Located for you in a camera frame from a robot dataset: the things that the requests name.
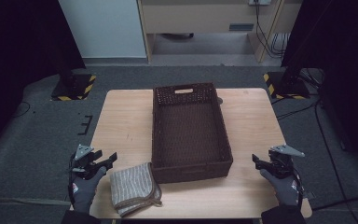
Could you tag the black stand base striped edge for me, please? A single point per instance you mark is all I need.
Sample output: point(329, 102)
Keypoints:
point(77, 87)
point(287, 87)

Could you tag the person's left hand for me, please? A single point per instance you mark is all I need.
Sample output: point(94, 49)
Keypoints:
point(84, 193)

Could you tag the grey desk label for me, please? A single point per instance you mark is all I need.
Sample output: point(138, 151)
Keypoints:
point(241, 27)

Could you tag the brown woven basket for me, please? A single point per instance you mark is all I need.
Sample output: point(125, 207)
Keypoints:
point(188, 133)

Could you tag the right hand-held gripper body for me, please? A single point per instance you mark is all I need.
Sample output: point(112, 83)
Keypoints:
point(281, 161)

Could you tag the grey striped towel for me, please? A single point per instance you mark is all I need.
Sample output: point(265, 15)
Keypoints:
point(133, 186)

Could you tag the light wooden desk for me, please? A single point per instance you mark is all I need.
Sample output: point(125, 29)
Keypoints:
point(192, 18)

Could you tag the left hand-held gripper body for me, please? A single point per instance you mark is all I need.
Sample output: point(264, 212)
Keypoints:
point(84, 152)

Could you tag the person's right hand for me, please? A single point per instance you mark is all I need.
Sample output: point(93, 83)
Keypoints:
point(286, 189)

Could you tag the white panel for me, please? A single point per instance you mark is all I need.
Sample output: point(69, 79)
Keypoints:
point(102, 28)

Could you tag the black curtain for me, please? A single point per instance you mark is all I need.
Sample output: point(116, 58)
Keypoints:
point(338, 37)
point(12, 46)

